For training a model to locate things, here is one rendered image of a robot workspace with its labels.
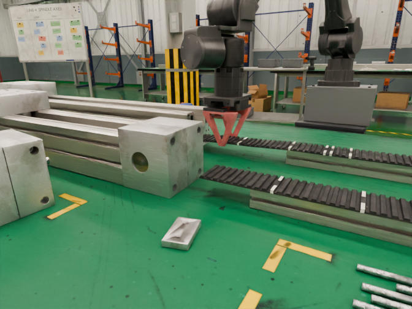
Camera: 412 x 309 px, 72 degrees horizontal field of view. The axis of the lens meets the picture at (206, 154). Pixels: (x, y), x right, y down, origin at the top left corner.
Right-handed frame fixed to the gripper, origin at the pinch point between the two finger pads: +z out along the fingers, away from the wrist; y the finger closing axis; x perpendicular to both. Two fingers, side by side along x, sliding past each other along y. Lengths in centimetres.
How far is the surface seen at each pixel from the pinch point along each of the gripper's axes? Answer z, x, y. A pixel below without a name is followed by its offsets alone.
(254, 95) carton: 48, -161, -479
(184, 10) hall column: -74, -182, -268
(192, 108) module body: -5.2, -10.4, -2.9
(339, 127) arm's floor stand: 3.1, 19.0, -38.2
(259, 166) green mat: 2.9, 8.9, 4.9
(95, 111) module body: -3.5, -35.8, 3.1
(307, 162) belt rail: 1.8, 16.8, 1.5
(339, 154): -0.4, 21.9, 1.0
